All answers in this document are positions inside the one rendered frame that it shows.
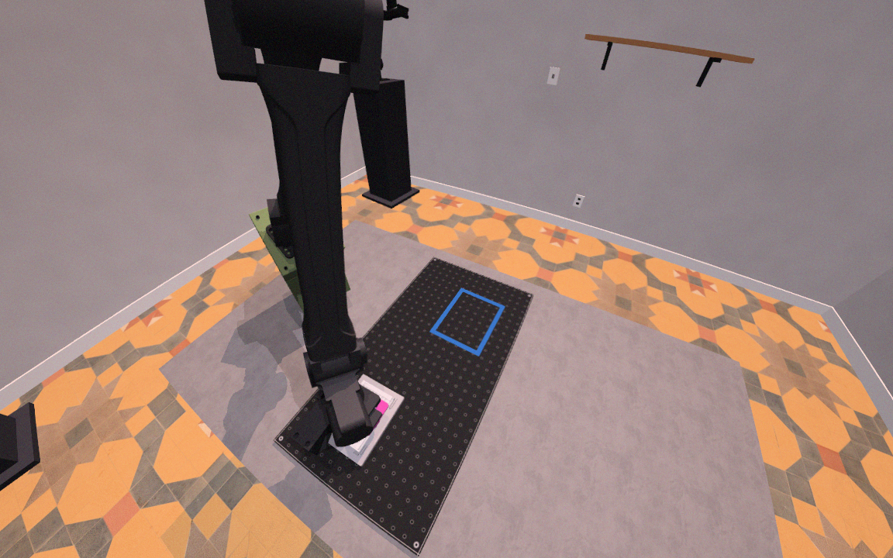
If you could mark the blue tape outline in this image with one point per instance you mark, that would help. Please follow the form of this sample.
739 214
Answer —
488 333

